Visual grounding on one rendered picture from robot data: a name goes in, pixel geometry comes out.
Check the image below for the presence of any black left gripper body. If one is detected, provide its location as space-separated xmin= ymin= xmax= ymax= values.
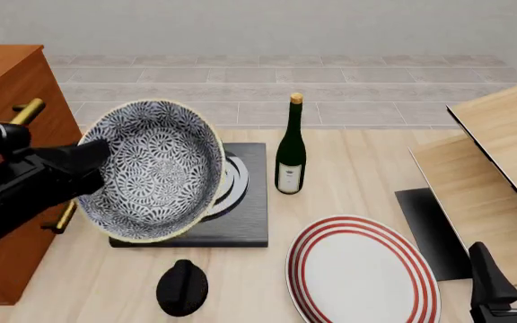
xmin=0 ymin=148 xmax=70 ymax=205

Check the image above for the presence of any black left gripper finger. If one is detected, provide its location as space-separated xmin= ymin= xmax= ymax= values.
xmin=32 ymin=138 xmax=112 ymax=177
xmin=50 ymin=169 xmax=107 ymax=204

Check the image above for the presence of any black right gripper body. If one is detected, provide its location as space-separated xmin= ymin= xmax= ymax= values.
xmin=469 ymin=298 xmax=517 ymax=323

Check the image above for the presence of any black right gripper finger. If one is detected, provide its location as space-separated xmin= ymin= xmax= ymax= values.
xmin=468 ymin=240 xmax=517 ymax=307

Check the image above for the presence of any blue-white patterned bowl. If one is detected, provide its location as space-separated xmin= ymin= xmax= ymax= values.
xmin=73 ymin=97 xmax=228 ymax=245

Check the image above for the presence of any orange-brown wooden cabinet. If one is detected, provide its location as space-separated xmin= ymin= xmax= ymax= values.
xmin=0 ymin=44 xmax=85 ymax=307

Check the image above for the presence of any pale wooden rack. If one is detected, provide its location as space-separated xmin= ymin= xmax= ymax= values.
xmin=394 ymin=78 xmax=517 ymax=288

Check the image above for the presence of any white plate with red rings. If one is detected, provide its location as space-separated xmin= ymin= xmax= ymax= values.
xmin=285 ymin=214 xmax=443 ymax=323

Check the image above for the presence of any round black stove knob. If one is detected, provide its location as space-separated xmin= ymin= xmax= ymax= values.
xmin=155 ymin=258 xmax=210 ymax=318

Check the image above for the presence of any flat black stove plate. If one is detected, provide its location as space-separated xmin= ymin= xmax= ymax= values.
xmin=108 ymin=142 xmax=270 ymax=249

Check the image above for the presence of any dark green wine bottle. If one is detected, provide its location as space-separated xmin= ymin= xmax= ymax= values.
xmin=274 ymin=92 xmax=308 ymax=196

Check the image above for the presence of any brass cabinet handle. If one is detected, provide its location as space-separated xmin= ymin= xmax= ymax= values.
xmin=39 ymin=199 xmax=79 ymax=235
xmin=12 ymin=97 xmax=47 ymax=127

